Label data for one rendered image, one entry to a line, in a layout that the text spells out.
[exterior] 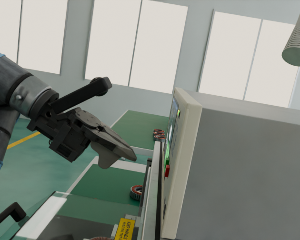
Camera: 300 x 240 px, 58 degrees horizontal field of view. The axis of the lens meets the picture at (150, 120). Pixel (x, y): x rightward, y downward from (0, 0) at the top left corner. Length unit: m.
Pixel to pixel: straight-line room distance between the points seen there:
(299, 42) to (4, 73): 1.47
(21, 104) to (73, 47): 4.97
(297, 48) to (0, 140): 1.47
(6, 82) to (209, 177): 0.39
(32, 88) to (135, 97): 4.74
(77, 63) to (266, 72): 3.57
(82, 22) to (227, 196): 5.22
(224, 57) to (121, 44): 1.94
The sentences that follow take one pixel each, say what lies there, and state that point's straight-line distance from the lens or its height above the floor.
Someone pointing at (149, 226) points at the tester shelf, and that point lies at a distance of 0.46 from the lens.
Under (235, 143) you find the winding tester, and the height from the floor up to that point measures 1.28.
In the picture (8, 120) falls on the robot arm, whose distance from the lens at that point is 0.63.
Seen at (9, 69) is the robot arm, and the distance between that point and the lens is 0.56.
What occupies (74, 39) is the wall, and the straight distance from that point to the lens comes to 5.51.
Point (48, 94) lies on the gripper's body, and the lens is 0.54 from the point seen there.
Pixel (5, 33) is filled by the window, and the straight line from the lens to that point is 6.06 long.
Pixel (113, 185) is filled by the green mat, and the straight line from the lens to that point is 1.43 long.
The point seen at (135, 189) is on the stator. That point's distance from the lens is 1.36.
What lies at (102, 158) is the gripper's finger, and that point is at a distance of 0.53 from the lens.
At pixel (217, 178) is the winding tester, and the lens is 0.40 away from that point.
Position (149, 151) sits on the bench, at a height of 0.74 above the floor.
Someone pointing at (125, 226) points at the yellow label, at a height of 1.07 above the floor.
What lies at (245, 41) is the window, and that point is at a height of 2.17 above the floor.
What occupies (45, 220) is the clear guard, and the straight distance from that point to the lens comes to 0.54.
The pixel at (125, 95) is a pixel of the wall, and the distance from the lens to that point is 5.26.
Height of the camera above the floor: 1.35
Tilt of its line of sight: 10 degrees down
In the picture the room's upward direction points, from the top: 10 degrees clockwise
